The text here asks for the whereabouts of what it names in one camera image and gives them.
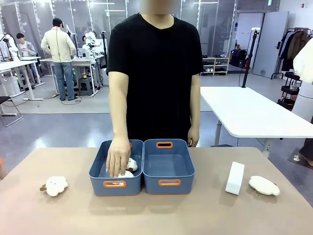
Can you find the person's left hand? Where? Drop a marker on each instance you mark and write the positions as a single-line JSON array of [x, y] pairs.
[[193, 137]]

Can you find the person's right hand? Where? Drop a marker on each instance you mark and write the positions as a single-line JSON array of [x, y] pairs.
[[118, 156]]

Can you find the white plush toy brown patches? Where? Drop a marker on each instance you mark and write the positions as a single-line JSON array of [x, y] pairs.
[[130, 168]]

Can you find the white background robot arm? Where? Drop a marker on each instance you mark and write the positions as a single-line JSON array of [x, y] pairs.
[[92, 40]]

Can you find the person's left forearm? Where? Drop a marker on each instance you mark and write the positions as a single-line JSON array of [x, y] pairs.
[[195, 102]]

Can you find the person's right forearm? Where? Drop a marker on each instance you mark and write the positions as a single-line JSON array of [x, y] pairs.
[[119, 107]]

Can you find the white rectangular digital clock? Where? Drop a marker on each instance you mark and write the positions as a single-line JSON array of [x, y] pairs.
[[235, 178]]

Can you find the white table with metal legs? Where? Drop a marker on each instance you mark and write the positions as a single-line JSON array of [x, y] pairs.
[[254, 110]]

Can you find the person in black t-shirt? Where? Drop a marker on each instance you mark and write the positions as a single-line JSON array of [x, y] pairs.
[[156, 73]]

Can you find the wooden shoe rack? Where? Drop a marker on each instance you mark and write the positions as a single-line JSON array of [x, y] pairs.
[[215, 66]]

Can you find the grey step stool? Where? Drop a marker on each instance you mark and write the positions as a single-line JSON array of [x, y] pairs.
[[85, 86]]

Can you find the white background workbench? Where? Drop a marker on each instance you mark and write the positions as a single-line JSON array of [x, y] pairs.
[[78, 63]]

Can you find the black rolling cart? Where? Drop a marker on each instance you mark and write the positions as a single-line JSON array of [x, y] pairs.
[[289, 90]]

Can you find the man in cream jacket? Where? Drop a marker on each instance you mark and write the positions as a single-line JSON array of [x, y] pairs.
[[60, 51]]

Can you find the black folding chair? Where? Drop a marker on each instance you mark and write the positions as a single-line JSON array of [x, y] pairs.
[[8, 107]]

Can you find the white background desk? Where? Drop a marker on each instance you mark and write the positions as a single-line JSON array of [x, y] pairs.
[[17, 71]]

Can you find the clothes rack with dark coats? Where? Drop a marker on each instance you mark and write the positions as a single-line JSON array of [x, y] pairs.
[[293, 49]]

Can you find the seated person in grey jacket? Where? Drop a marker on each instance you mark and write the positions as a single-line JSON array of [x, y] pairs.
[[25, 49]]

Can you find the black tripod pole with camera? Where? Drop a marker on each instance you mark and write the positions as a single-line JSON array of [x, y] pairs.
[[249, 56]]

